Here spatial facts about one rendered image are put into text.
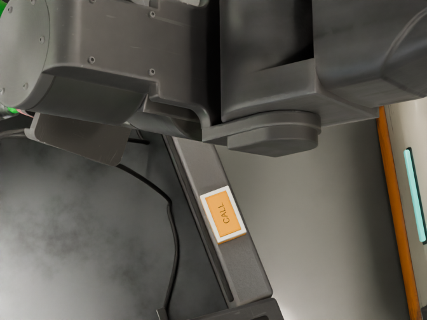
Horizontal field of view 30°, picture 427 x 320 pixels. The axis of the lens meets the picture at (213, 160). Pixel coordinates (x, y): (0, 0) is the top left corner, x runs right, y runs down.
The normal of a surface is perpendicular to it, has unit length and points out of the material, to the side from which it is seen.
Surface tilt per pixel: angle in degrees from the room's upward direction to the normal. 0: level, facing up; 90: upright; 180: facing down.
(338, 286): 0
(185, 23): 42
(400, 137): 90
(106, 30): 37
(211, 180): 0
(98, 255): 0
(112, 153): 47
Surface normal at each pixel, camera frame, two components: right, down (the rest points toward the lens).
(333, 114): 0.01, 0.98
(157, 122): -0.57, 0.75
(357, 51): -0.62, -0.14
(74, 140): 0.64, 0.14
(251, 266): 0.00, -0.30
